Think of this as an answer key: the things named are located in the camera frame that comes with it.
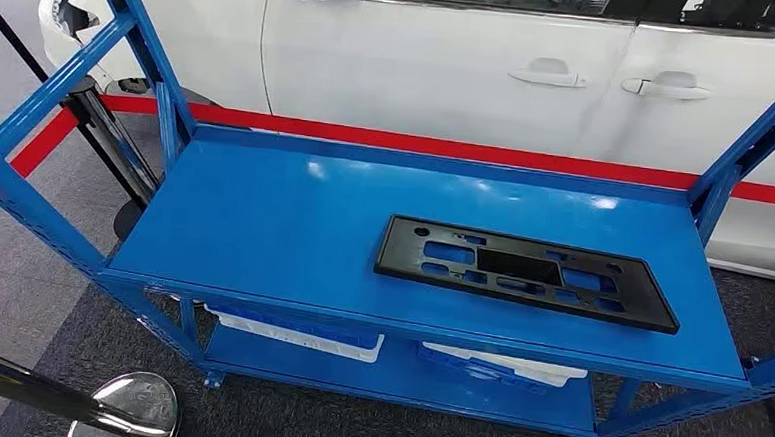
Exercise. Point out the black plastic panel part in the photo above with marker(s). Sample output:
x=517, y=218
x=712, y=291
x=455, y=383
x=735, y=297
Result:
x=399, y=251

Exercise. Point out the black barrier belt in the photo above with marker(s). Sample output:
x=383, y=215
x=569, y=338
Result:
x=9, y=31

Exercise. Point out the blue metal shelf rack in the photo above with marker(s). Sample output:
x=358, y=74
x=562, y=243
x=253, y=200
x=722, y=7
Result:
x=261, y=224

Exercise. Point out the metal stanchion post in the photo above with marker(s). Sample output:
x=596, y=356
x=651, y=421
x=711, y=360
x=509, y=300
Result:
x=132, y=409
x=110, y=136

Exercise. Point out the white car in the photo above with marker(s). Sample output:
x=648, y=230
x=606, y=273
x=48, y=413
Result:
x=402, y=58

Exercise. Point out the white plastic bin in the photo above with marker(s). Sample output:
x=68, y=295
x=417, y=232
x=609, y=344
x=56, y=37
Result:
x=552, y=373
x=301, y=342

